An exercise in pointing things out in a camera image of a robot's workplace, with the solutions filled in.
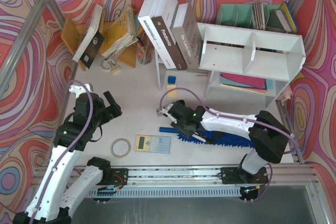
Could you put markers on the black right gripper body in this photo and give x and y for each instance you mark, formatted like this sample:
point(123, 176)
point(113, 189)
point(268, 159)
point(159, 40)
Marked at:
point(187, 130)

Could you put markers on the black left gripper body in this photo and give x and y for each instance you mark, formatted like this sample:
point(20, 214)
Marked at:
point(109, 105)

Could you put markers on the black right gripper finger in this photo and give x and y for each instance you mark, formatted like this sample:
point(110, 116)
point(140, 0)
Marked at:
point(167, 112)
point(202, 138)

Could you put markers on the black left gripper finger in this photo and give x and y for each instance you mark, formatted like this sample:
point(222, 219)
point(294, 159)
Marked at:
point(109, 98)
point(115, 111)

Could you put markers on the blue microfiber duster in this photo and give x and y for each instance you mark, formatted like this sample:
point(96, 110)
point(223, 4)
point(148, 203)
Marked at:
point(217, 138)

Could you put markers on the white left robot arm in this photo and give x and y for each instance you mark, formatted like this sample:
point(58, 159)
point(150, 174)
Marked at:
point(53, 201)

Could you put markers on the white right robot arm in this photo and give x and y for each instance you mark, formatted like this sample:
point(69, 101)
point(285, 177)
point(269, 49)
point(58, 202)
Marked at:
point(262, 132)

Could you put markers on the white bookshelf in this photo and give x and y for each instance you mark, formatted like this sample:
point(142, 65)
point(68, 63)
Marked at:
point(273, 56)

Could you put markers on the grey and black stapler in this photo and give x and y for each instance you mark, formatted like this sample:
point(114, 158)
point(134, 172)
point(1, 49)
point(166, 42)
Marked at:
point(159, 113)

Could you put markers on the small brass padlock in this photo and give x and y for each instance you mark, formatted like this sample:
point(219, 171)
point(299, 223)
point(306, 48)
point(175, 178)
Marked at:
point(110, 65)

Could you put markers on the yellow and blue calculator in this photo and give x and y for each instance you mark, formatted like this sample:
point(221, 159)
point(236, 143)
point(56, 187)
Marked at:
point(153, 144)

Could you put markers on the blue eraser block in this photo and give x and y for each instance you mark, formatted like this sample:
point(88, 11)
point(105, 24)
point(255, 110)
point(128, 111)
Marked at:
point(171, 80)

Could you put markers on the small white side shelf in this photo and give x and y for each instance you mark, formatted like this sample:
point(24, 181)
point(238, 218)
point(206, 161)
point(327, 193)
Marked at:
point(162, 72)

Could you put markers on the black and white leaning book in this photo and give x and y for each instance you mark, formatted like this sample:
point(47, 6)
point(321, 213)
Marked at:
point(90, 39)

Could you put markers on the clear pencil cup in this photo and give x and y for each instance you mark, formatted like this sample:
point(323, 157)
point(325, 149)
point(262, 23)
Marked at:
point(144, 49)

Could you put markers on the yellow worn books stack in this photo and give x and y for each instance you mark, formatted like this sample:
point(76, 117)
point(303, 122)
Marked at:
point(119, 35)

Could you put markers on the coloured paper sheets stack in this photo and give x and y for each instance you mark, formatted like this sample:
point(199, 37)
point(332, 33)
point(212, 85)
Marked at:
point(252, 84)

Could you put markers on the grey Lonely Ones book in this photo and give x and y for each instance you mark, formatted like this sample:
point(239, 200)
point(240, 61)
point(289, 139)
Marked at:
point(187, 35)

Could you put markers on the brown Fredonia book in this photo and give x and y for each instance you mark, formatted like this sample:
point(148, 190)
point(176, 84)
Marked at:
point(163, 20)

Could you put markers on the pink pig figurine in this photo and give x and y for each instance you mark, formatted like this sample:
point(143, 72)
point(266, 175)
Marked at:
point(285, 95)

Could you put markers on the mint green file organizer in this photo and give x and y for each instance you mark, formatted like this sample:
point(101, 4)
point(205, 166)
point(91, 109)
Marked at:
point(243, 15)

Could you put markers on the blue yellow book in organizer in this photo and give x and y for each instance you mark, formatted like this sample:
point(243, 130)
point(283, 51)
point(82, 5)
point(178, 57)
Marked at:
point(288, 14)

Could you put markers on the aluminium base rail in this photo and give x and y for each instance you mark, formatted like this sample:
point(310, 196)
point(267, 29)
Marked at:
point(197, 181)

